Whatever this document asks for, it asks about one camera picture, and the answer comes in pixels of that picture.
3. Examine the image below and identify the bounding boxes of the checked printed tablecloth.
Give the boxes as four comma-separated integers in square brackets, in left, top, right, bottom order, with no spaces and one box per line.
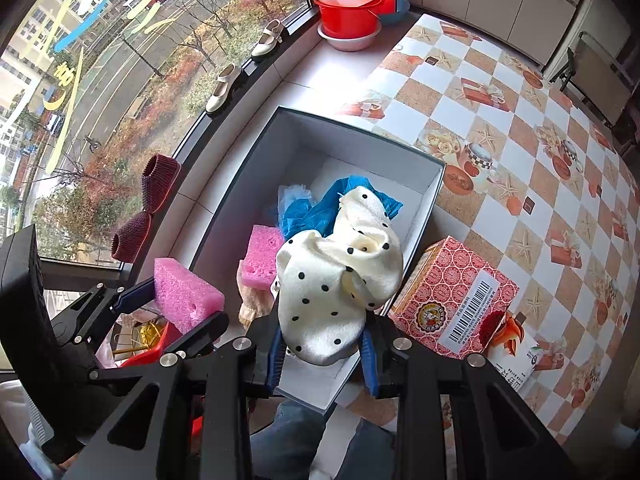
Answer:
[335,12,640,441]

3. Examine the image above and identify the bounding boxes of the red plastic bucket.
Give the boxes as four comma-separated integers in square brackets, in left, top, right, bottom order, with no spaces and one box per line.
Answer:
[313,0,399,41]

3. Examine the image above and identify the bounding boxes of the beige strap shoe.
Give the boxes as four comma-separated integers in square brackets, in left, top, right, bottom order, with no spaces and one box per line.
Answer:
[250,19,285,59]
[205,63,244,114]

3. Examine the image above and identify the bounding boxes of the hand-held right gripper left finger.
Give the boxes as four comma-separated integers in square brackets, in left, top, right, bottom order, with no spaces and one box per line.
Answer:
[62,302,287,480]

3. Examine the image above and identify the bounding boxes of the pale pink basin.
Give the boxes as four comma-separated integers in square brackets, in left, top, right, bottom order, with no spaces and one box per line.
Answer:
[317,22,382,52]

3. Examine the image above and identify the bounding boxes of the folding chair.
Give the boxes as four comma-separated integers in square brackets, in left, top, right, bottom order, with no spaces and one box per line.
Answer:
[546,30,640,142]

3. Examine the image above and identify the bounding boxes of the white cardboard box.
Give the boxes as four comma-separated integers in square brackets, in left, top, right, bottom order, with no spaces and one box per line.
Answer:
[190,105,447,414]

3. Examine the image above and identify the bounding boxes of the cream polka dot scrunchie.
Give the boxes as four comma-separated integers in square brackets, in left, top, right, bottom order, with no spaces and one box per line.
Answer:
[272,185,404,367]

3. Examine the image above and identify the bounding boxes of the red plastic basket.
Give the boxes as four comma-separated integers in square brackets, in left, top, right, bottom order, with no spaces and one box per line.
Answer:
[112,321,184,367]

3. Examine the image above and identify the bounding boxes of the blue cloth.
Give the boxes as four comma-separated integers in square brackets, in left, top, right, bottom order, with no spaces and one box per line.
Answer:
[277,174,404,239]

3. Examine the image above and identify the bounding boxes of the printed cardboard box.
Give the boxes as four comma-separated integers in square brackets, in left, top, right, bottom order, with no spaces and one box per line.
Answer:
[479,310,544,402]

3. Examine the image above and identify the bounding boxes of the pink sponge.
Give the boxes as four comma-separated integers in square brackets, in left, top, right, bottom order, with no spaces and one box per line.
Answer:
[240,224,286,291]
[153,257,226,334]

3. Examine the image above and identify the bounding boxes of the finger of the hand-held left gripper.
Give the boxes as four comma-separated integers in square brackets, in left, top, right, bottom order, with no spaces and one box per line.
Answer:
[52,276,157,344]
[90,312,230,384]

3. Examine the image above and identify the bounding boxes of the maroon knit slipper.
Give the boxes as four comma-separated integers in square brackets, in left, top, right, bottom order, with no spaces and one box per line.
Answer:
[141,154,181,212]
[110,211,154,262]

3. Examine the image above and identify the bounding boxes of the person's trousers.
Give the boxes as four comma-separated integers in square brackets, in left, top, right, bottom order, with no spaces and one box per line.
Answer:
[249,400,397,480]

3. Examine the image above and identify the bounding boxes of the blue basin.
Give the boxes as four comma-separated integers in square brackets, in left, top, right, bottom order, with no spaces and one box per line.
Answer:
[379,0,411,26]

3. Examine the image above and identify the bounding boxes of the red patterned box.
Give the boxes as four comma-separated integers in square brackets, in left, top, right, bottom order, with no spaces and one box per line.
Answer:
[389,235,521,359]

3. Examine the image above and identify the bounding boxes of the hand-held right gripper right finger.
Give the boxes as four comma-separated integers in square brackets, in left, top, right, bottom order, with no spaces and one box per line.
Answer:
[361,312,581,480]

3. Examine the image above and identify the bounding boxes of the pink knit cloth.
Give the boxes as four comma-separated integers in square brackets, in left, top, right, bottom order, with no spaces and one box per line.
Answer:
[238,284,277,327]

